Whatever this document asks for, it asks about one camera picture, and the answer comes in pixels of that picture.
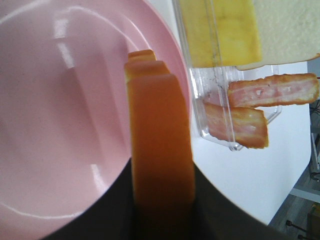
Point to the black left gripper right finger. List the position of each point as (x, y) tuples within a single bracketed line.
[(215, 217)]

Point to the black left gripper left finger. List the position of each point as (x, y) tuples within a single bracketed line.
[(111, 217)]

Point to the bread slice with orange crust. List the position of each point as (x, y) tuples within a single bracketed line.
[(163, 172)]

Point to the bacon strip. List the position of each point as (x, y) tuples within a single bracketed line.
[(243, 125), (274, 90)]

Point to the yellow cheese slice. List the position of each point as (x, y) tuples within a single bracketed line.
[(221, 32)]

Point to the pink round plate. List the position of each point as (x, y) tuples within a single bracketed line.
[(64, 125)]

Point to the clear plastic right container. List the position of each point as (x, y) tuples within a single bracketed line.
[(211, 83)]

